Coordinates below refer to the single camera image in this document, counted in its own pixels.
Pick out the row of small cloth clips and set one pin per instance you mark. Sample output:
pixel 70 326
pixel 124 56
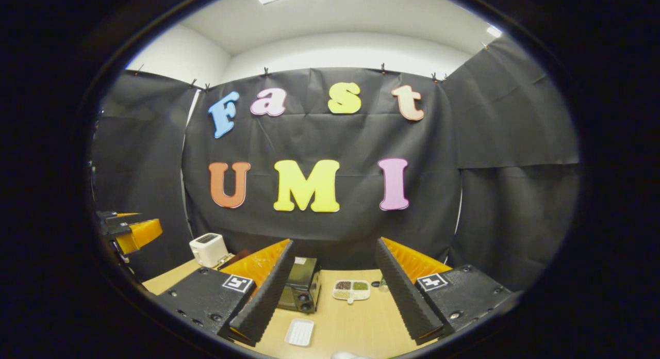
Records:
pixel 382 69

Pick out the white rectangular plate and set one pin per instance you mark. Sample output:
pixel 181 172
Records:
pixel 299 332

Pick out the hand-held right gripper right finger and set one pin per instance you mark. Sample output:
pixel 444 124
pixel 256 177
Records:
pixel 405 292

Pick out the clear plastic water bottle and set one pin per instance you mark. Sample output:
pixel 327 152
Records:
pixel 384 284

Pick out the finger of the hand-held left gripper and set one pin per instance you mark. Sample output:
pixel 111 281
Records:
pixel 139 234
pixel 121 219

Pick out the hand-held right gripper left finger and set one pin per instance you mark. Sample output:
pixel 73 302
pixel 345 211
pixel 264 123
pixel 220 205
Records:
pixel 268 292

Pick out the white divided grain dish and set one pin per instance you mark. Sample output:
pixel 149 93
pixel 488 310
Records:
pixel 351 291

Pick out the white toaster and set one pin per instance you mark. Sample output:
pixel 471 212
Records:
pixel 208 249

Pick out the small ceiling light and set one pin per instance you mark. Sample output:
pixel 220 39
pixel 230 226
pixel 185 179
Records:
pixel 494 31

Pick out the black electric oven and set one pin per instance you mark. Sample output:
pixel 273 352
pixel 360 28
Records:
pixel 301 281

